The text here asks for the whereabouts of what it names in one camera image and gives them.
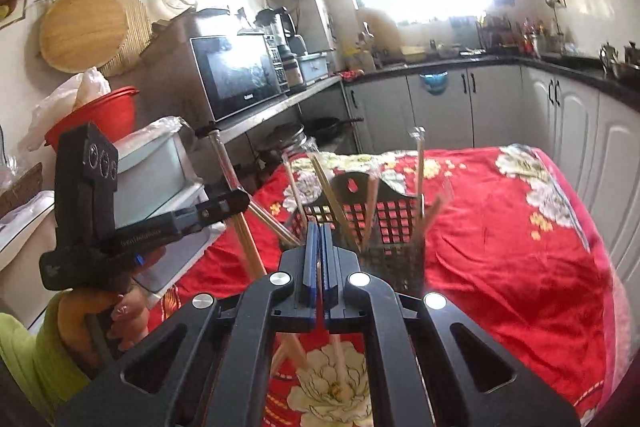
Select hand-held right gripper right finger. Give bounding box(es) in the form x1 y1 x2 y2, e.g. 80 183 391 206
320 222 583 427

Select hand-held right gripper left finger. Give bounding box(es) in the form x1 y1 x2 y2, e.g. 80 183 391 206
55 221 321 427

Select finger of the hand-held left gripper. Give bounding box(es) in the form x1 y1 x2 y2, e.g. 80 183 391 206
172 189 249 233

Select wooden chopstick pair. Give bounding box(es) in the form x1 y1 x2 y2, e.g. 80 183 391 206
281 151 307 230
309 153 360 254
409 126 427 220
247 200 303 250
360 173 380 254
231 207 268 280

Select black perforated utensil basket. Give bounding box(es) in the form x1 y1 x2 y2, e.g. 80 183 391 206
299 172 427 293

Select pile of chopsticks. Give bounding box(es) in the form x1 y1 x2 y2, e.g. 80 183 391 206
270 334 311 378

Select person's left forearm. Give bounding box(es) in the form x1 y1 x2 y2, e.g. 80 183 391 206
0 302 93 408

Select person's left hand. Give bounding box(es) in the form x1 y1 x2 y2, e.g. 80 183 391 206
57 247 168 363

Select brown wicker basket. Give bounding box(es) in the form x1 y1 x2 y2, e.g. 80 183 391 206
0 162 43 218

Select dark pot with lid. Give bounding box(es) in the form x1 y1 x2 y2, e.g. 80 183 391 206
257 124 306 158

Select red plastic basin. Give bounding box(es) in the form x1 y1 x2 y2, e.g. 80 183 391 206
44 87 141 152

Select white plastic bag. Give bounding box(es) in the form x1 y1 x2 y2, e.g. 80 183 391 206
25 67 111 148

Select black frying pan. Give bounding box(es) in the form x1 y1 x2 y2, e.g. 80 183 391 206
305 117 365 140

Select silver microwave oven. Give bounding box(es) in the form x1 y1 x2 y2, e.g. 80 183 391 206
189 34 291 122

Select grey metal box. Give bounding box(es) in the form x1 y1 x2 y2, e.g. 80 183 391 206
300 52 331 85

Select red floral tablecloth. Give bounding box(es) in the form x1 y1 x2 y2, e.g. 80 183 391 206
157 146 626 427

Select round wooden cutting board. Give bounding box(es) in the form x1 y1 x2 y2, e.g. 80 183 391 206
39 0 128 74

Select round bamboo mat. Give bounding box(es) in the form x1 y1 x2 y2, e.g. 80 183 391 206
102 0 152 78

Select black blender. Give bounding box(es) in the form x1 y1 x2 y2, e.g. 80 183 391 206
255 7 306 90

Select white kitchen cabinets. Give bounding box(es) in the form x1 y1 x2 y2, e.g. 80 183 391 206
345 62 640 278

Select dish rack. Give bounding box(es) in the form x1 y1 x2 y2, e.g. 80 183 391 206
477 14 521 52

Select black kitchen countertop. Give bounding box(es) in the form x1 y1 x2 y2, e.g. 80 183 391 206
342 49 640 100

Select steel teapot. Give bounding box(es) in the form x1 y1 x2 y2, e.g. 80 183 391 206
599 41 619 70
620 47 640 78

